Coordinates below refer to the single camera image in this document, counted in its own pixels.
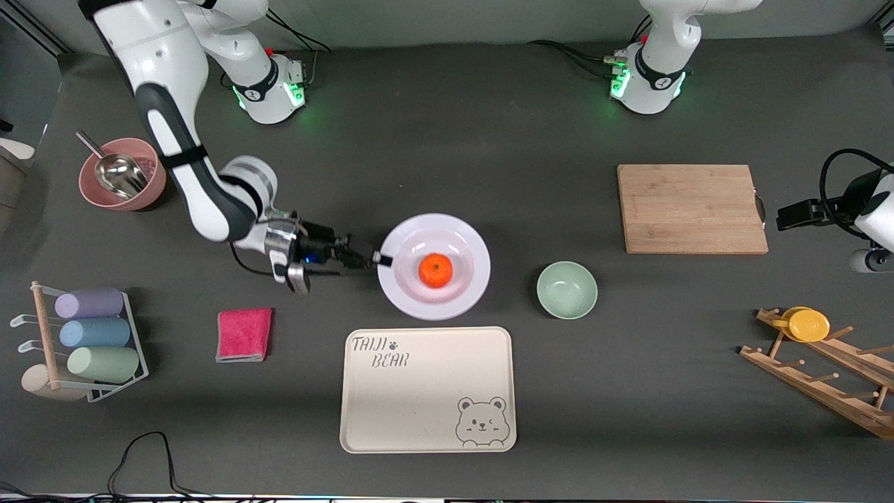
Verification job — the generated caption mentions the beige cup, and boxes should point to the beige cup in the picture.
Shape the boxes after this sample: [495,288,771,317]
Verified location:
[21,365,88,402]

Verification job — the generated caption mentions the purple cup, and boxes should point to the purple cup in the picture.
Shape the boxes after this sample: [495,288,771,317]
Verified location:
[54,289,125,320]

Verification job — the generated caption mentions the wooden cutting board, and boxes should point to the wooden cutting board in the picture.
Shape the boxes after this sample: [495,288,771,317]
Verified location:
[617,164,770,255]

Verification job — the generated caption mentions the wooden peg drying rack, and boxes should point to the wooden peg drying rack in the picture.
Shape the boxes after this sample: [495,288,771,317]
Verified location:
[739,307,894,439]

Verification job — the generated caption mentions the black left arm base cables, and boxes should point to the black left arm base cables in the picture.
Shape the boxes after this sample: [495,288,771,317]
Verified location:
[527,17,652,81]

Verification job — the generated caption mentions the cream bear print tray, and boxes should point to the cream bear print tray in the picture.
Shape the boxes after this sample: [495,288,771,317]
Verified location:
[339,326,518,454]

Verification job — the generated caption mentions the pink folded cloth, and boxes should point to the pink folded cloth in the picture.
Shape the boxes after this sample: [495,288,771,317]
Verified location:
[216,307,273,363]

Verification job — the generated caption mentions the black metal rail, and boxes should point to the black metal rail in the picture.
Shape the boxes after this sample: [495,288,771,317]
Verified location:
[10,3,72,55]

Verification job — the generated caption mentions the white round plate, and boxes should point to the white round plate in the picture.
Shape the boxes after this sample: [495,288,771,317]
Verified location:
[377,213,491,321]

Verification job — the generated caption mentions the pink bowl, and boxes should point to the pink bowl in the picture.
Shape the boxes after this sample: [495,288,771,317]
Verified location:
[78,137,168,212]

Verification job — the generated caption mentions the orange fruit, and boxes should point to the orange fruit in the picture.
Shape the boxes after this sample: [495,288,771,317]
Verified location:
[418,253,453,288]

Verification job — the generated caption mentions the white wire cup rack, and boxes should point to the white wire cup rack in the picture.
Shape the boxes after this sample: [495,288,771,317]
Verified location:
[10,281,149,404]

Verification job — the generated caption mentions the black right arm base cables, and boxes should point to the black right arm base cables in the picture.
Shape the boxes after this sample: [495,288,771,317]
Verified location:
[221,13,330,89]

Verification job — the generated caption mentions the light green bowl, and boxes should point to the light green bowl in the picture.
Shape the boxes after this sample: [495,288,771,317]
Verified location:
[536,261,599,320]

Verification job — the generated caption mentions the black arm base cables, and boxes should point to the black arm base cables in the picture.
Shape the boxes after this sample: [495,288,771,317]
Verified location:
[221,13,330,89]
[527,17,652,81]

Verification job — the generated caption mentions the yellow cup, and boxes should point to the yellow cup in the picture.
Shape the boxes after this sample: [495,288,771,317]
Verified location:
[772,307,831,343]

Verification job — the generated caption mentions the black cable on table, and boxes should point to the black cable on table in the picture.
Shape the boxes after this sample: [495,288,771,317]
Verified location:
[0,431,280,503]

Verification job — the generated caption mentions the blue cup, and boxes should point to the blue cup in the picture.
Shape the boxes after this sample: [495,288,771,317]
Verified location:
[59,318,131,349]

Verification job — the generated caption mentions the green cup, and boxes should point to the green cup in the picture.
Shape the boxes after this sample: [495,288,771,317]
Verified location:
[67,346,140,384]

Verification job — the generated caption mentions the metal scoop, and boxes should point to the metal scoop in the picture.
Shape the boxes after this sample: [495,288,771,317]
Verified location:
[75,131,149,200]

